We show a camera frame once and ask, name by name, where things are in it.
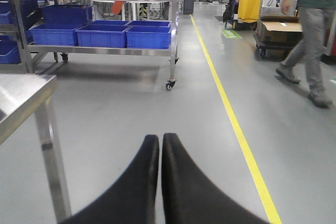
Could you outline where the stainless steel shelf trolley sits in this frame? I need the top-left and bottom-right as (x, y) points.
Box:
(13, 0), (183, 90)

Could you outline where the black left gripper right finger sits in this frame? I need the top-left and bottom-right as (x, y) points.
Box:
(162, 133), (265, 223)

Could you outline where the yellow janitor cart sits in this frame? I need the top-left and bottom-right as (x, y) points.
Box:
(223, 0), (261, 30)

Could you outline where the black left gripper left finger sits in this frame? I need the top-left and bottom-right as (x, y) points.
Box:
(63, 135), (160, 223)

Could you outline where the walking person in green shirt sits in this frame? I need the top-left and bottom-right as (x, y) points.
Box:
(276, 0), (335, 109)

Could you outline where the stainless steel table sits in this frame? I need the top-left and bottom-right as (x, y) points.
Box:
(1, 73), (71, 223)

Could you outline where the blue plastic bin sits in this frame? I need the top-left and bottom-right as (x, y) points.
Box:
(125, 26), (171, 49)
(29, 23), (85, 46)
(0, 40), (21, 65)
(76, 24), (129, 48)
(41, 5), (93, 25)

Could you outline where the flat cart with cardboard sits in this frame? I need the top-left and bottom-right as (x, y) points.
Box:
(253, 16), (302, 59)

